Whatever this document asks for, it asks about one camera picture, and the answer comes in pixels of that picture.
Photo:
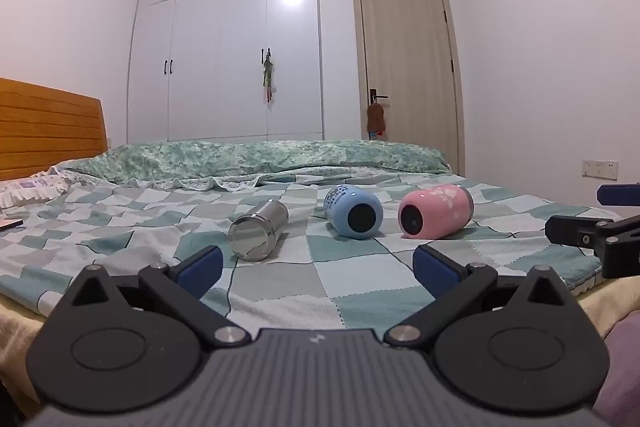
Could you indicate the brown hanging pouch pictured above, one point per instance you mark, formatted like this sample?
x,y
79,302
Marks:
x,y
376,119

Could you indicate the white wall socket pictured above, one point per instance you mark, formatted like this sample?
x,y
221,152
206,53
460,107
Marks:
x,y
599,169

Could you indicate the green floral quilt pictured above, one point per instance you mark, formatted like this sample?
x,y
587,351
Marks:
x,y
240,159

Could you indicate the wooden headboard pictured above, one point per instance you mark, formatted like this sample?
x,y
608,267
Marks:
x,y
45,129

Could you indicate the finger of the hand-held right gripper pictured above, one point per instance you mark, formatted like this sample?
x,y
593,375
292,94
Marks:
x,y
570,228
618,195

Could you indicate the light blue cup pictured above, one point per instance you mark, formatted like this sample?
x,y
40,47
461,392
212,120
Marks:
x,y
353,212

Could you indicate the purple cloth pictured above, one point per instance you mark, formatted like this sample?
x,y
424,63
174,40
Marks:
x,y
622,372

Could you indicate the green hanging ornament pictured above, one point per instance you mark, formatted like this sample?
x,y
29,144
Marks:
x,y
268,74

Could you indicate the pink floral cup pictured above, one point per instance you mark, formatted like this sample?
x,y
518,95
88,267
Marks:
x,y
431,213

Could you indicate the dark phone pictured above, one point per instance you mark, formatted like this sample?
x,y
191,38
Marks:
x,y
9,224

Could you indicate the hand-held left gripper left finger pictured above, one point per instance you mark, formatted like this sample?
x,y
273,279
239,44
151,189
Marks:
x,y
202,271

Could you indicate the patterned white pillow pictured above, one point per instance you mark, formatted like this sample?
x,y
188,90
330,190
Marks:
x,y
25,189

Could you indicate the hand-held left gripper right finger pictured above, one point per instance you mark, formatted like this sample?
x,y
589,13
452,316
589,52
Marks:
x,y
433,271

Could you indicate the green checkered blanket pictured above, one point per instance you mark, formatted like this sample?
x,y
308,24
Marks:
x,y
320,277

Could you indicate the beige wooden door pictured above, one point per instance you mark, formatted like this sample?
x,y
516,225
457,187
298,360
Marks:
x,y
407,57

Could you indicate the stainless steel cup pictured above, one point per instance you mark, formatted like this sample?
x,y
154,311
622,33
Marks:
x,y
254,232

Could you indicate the white wardrobe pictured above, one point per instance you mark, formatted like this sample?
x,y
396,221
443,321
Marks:
x,y
220,57

